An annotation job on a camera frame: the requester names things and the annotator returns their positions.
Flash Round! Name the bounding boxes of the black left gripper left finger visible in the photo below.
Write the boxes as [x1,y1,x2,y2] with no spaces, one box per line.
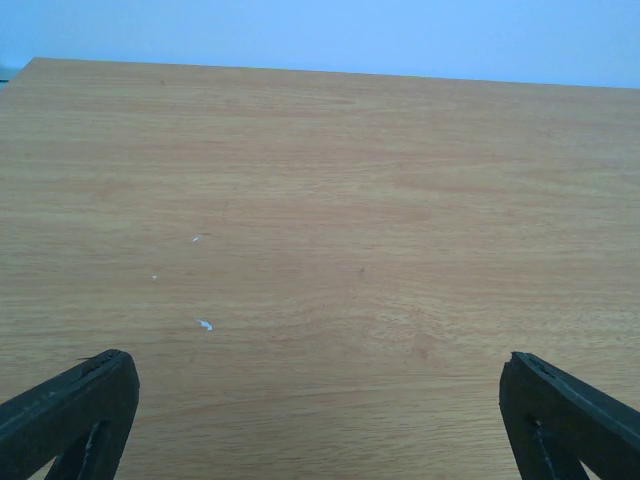
[1,349,140,479]

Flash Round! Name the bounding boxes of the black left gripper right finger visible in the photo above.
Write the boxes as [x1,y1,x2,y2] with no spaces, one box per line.
[499,352,639,479]

